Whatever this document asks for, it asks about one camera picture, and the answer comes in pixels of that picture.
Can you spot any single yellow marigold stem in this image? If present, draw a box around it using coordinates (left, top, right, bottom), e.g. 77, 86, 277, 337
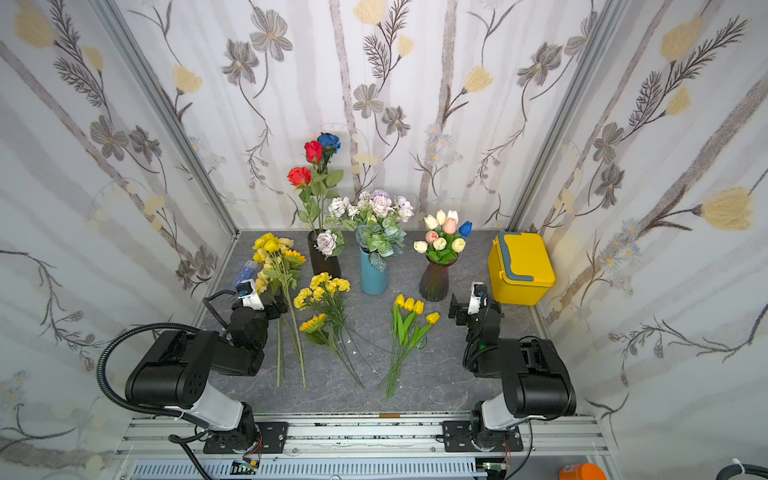
327, 277, 365, 389

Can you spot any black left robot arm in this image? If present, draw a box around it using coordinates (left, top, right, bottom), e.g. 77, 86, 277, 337
96, 281, 288, 457

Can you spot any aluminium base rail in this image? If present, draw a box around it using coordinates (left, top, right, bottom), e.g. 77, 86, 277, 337
113, 411, 613, 480

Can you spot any yellow marigold bouquet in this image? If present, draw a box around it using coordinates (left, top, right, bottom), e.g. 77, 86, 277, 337
314, 189, 415, 272

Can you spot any small sunflower stem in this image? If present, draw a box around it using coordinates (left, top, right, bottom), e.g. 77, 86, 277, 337
299, 313, 339, 355

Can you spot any dark glass vase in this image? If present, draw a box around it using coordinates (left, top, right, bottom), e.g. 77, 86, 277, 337
419, 260, 451, 302

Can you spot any black vase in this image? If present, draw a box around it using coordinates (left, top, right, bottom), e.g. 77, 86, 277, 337
307, 230, 342, 277

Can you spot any yellow tulip stem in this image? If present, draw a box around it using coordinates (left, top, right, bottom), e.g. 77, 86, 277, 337
409, 299, 424, 345
396, 296, 415, 382
384, 294, 405, 398
378, 312, 441, 391

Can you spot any red rose bouquet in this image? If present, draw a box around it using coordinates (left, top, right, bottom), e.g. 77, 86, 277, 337
287, 132, 343, 233

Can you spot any mixed tulip sunflower bouquet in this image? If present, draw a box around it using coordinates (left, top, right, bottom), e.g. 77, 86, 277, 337
413, 210, 473, 266

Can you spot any teal vase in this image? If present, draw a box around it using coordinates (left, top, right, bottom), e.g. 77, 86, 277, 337
360, 249, 388, 296

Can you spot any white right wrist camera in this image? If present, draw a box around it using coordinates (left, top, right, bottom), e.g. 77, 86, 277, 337
468, 282, 488, 315

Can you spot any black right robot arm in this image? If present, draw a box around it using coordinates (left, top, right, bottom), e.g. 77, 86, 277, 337
442, 282, 577, 453

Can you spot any yellow rose bunch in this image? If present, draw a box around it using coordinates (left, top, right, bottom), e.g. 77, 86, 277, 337
253, 232, 307, 388

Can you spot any yellow poppy flower stem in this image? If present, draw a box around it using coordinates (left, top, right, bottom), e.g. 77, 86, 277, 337
275, 316, 284, 388

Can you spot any orange object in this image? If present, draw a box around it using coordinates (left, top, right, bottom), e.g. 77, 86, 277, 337
558, 463, 607, 480

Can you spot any yellow lidded box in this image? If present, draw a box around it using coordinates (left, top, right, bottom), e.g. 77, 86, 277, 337
488, 231, 556, 306

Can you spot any blue pill organizer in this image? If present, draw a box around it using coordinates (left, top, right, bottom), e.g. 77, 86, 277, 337
232, 260, 259, 287

